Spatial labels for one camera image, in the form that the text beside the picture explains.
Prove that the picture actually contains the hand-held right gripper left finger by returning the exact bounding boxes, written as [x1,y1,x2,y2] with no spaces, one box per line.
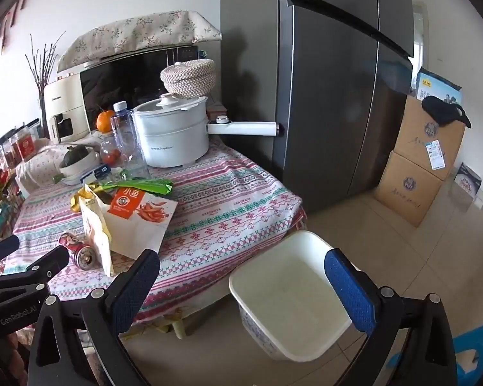
[27,248,162,386]

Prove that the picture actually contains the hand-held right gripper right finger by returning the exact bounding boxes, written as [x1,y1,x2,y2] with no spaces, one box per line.
[324,248,457,386]

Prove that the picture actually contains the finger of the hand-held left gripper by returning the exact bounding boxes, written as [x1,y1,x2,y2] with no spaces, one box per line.
[0,234,21,274]
[0,245,70,291]

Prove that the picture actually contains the white orange snack bag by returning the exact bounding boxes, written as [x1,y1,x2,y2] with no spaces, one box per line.
[82,185,178,278]

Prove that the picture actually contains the white trash bin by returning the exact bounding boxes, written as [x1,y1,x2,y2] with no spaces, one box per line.
[229,231,361,363]

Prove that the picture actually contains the red can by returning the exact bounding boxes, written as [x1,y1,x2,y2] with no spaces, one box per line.
[58,231,97,270]

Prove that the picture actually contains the yellow packet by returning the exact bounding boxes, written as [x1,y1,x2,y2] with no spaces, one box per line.
[70,188,95,214]

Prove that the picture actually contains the white floral cloth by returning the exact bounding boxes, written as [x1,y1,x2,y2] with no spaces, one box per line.
[15,145,101,189]

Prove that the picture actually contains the red label jar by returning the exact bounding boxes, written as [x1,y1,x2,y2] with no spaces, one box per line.
[18,129,40,160]
[7,134,25,168]

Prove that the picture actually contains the green packet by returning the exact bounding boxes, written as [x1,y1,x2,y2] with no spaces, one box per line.
[99,177,174,196]

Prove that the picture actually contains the white bowl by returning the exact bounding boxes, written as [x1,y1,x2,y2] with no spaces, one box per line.
[58,149,101,182]

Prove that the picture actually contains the patterned tablecloth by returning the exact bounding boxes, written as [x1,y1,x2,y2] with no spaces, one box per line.
[2,133,308,326]

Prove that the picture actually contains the green squash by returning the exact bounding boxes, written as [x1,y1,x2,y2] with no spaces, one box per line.
[60,145,90,167]

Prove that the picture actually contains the glass jar with tomatoes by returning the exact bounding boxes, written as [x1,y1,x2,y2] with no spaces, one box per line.
[100,137,123,166]

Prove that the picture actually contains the blue plastic stool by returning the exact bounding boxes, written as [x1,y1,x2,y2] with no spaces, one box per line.
[453,322,483,386]

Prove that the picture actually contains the clear plastic bottle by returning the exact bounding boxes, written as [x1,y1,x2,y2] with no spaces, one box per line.
[110,100,150,179]

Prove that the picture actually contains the white electric pot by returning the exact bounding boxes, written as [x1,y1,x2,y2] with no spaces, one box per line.
[132,92,284,168]

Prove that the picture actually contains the orange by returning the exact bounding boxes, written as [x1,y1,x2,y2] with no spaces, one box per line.
[96,109,117,133]

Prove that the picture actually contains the small printed box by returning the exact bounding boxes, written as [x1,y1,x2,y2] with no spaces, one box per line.
[453,163,483,210]

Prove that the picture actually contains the dried branches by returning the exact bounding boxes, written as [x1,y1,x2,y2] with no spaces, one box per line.
[24,30,67,101]

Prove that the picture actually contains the brown box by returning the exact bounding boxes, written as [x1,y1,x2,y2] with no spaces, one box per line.
[207,100,229,122]

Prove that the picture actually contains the grey refrigerator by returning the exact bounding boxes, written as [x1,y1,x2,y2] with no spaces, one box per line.
[221,0,414,214]

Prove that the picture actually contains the woven basket with lid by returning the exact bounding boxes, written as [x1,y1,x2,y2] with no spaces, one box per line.
[160,58,217,99]

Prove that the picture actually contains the blue white printed box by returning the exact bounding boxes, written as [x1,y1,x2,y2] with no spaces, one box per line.
[415,68,463,107]

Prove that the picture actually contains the floral cloth cover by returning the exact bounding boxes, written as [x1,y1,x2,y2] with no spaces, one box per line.
[57,10,223,74]

